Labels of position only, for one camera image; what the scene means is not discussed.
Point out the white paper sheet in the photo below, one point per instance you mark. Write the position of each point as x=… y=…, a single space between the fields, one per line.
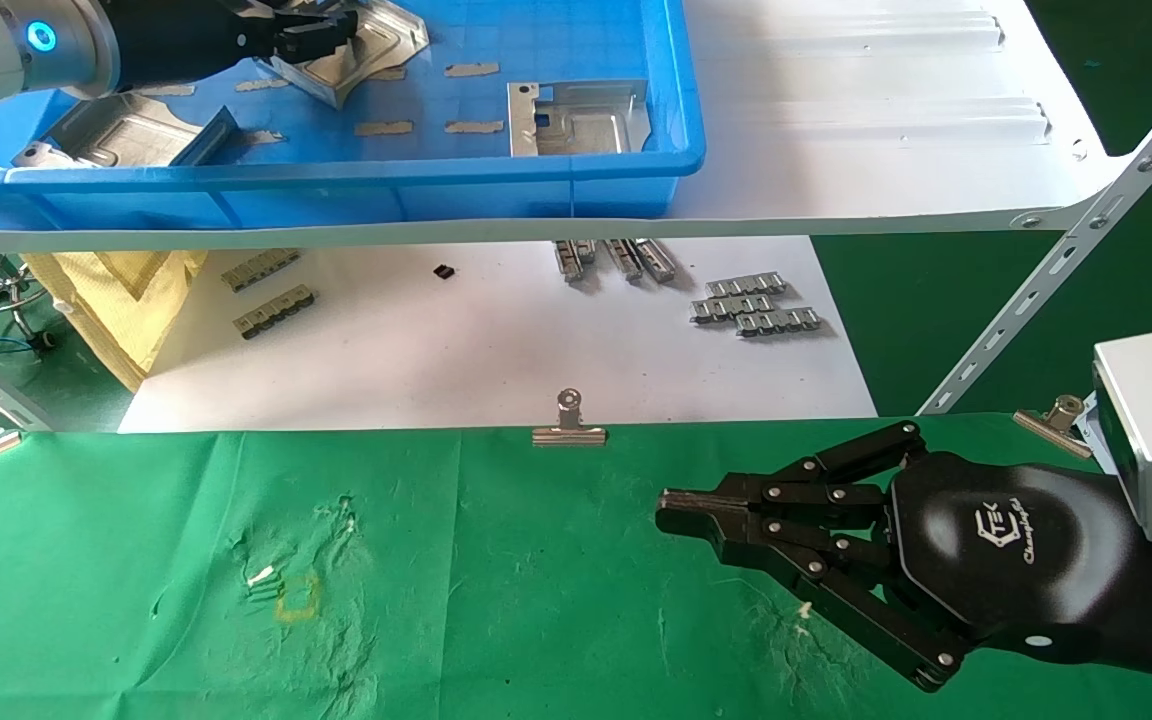
x=496 y=340

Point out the sheet metal part with flange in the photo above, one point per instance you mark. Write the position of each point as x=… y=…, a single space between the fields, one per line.
x=136 y=130

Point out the flat square sheet metal part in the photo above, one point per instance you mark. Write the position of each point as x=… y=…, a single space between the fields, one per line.
x=586 y=125

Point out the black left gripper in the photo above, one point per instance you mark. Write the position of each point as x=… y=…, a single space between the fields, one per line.
x=186 y=40

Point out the white metal shelf board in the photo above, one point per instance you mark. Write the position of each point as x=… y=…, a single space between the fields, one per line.
x=836 y=150

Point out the yellow cloth bag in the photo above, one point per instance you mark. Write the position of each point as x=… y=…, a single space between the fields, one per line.
x=106 y=300

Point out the grey toothed connector strip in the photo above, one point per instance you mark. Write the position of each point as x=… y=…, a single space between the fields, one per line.
x=261 y=268
x=276 y=310

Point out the small silver metal rail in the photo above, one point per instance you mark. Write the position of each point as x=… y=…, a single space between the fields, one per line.
x=624 y=260
x=658 y=260
x=572 y=260

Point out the small black chip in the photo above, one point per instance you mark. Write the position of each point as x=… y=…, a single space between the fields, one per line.
x=445 y=271

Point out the blue plastic tray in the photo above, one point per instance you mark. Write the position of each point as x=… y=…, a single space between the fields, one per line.
x=536 y=200

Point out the silver toothed metal strip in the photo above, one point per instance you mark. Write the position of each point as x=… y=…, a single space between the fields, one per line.
x=731 y=309
x=746 y=285
x=781 y=322

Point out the stamped sheet metal bracket part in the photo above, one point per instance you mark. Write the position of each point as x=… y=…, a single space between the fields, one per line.
x=376 y=45

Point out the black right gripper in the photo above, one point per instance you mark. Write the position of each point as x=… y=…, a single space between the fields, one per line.
x=1016 y=560

